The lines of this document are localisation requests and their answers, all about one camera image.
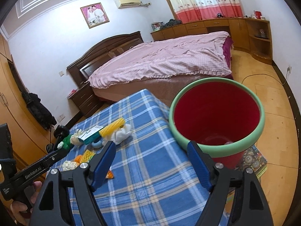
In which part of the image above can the long wooden cabinet desk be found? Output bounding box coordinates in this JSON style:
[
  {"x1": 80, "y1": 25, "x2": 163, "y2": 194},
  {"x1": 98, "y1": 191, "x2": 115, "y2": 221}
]
[{"x1": 150, "y1": 17, "x2": 273, "y2": 65}]

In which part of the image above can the red item on nightstand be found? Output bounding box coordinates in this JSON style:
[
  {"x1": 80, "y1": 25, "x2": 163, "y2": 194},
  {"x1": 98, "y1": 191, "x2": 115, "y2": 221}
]
[{"x1": 68, "y1": 89, "x2": 77, "y2": 98}]

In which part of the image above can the wall power socket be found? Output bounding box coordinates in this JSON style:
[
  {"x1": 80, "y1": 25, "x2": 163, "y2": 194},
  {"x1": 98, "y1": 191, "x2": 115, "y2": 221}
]
[{"x1": 57, "y1": 114, "x2": 65, "y2": 122}]

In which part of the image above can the red bin green rim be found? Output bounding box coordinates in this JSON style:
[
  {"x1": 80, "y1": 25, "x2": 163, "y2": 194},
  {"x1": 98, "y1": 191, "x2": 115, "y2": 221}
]
[{"x1": 169, "y1": 78, "x2": 265, "y2": 169}]

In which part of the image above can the shelf ornament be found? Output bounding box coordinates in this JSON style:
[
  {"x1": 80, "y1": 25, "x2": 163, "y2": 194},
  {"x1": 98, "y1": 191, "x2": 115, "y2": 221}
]
[{"x1": 259, "y1": 29, "x2": 267, "y2": 38}]

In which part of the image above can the light blue curved tube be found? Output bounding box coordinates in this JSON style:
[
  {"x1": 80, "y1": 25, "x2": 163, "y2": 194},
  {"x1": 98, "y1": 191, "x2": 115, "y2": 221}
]
[{"x1": 91, "y1": 139, "x2": 103, "y2": 149}]

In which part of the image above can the person's left hand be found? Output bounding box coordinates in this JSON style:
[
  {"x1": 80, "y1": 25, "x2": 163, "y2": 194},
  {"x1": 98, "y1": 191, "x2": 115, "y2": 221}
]
[{"x1": 10, "y1": 180, "x2": 43, "y2": 226}]

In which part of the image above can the wooden wardrobe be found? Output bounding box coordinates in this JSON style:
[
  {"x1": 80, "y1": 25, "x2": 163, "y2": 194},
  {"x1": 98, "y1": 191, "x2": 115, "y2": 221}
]
[{"x1": 0, "y1": 36, "x2": 55, "y2": 170}]

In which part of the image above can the pink bedspread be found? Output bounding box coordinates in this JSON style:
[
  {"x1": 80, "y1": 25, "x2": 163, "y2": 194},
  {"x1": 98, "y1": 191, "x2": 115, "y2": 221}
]
[{"x1": 88, "y1": 31, "x2": 232, "y2": 89}]

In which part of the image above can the blue plaid tablecloth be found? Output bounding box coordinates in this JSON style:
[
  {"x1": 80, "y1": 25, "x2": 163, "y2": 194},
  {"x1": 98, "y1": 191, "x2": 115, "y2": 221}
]
[{"x1": 70, "y1": 89, "x2": 209, "y2": 225}]

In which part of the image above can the wall air conditioner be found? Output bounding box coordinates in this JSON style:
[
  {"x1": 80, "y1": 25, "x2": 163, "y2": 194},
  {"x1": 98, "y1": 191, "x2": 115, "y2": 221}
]
[{"x1": 115, "y1": 0, "x2": 151, "y2": 9}]

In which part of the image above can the red box on cabinet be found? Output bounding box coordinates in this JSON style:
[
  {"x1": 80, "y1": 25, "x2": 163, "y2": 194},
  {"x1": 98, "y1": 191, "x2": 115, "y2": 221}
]
[{"x1": 254, "y1": 11, "x2": 262, "y2": 19}]

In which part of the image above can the black floor cable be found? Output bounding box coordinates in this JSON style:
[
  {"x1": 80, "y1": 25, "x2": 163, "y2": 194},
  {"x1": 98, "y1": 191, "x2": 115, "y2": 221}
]
[{"x1": 241, "y1": 70, "x2": 290, "y2": 86}]

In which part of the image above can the dark wooden nightstand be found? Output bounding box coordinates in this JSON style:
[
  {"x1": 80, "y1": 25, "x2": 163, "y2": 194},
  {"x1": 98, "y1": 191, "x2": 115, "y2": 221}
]
[{"x1": 69, "y1": 83, "x2": 104, "y2": 118}]

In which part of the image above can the black hanging jacket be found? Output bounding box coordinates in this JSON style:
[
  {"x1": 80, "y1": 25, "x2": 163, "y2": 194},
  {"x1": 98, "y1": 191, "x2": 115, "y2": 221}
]
[{"x1": 21, "y1": 92, "x2": 57, "y2": 130}]

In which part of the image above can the white tissue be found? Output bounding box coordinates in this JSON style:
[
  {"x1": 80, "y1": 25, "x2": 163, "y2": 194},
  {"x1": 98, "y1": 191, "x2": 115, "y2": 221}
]
[
  {"x1": 70, "y1": 129, "x2": 83, "y2": 146},
  {"x1": 62, "y1": 161, "x2": 79, "y2": 171}
]

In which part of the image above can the orange snack packet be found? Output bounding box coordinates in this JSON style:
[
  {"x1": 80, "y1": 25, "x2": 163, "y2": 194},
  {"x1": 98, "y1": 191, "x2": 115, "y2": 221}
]
[{"x1": 106, "y1": 170, "x2": 114, "y2": 179}]

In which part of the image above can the teal white carton box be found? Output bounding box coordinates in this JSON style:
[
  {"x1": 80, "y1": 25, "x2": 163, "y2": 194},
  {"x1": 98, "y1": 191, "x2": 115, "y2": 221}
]
[{"x1": 78, "y1": 125, "x2": 104, "y2": 145}]

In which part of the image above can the dark wooden bed frame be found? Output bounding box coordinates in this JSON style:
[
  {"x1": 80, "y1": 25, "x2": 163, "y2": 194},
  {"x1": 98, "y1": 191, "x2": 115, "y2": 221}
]
[{"x1": 67, "y1": 32, "x2": 233, "y2": 105}]

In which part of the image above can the framed wedding photo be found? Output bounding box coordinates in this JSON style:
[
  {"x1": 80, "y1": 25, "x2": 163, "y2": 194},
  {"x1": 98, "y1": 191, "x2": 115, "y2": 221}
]
[{"x1": 80, "y1": 3, "x2": 109, "y2": 29}]

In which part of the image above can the photo frame on cabinet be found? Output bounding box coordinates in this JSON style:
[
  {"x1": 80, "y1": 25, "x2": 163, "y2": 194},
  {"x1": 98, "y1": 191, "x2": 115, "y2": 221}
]
[{"x1": 151, "y1": 22, "x2": 164, "y2": 31}]

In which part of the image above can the dark clothes pile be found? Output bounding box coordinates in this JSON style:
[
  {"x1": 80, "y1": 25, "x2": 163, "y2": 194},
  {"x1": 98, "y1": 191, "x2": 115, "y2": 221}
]
[{"x1": 160, "y1": 19, "x2": 182, "y2": 30}]

